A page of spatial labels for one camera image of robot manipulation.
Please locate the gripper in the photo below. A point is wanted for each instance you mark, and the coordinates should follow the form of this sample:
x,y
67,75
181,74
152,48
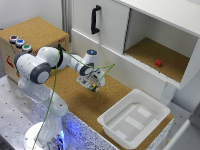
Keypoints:
x,y
96,76

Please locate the yellow block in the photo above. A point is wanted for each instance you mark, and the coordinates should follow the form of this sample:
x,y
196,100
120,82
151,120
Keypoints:
x,y
94,88

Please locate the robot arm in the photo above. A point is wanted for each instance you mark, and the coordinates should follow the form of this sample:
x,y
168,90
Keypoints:
x,y
36,68

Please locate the pink block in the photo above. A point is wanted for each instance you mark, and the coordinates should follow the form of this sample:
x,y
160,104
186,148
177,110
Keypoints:
x,y
158,62

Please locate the white sliding door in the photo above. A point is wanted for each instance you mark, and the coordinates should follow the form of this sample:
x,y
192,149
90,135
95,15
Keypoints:
x,y
111,25

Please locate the white plastic box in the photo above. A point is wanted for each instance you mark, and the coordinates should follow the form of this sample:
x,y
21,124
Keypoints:
x,y
135,120

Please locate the green button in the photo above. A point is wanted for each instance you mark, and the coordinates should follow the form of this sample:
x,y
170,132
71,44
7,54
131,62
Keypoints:
x,y
26,47

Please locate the white cabinet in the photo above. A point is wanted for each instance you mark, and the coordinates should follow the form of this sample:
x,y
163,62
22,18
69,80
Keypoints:
x,y
156,20

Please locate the blue button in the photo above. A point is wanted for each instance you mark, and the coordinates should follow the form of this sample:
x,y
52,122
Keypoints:
x,y
20,42

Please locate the red button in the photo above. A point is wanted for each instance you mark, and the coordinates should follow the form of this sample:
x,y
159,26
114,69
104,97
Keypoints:
x,y
13,38

